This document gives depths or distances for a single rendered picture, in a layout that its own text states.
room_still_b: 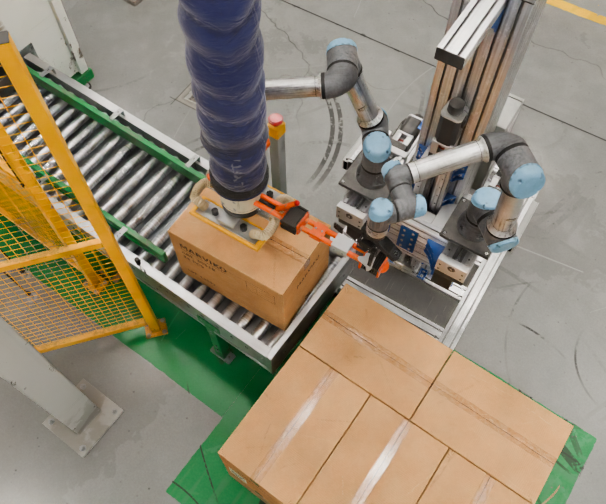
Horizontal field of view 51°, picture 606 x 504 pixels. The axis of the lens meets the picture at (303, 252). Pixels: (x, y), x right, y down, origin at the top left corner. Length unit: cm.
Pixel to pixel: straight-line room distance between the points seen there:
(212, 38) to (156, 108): 279
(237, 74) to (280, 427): 158
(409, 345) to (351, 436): 50
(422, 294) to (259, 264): 113
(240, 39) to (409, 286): 204
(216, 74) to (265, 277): 105
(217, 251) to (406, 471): 123
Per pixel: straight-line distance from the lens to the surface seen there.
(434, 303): 349
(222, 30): 179
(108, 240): 277
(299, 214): 243
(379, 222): 208
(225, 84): 192
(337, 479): 282
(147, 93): 468
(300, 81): 238
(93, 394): 362
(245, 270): 268
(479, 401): 299
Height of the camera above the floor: 332
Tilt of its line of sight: 61 degrees down
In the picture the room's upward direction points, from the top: straight up
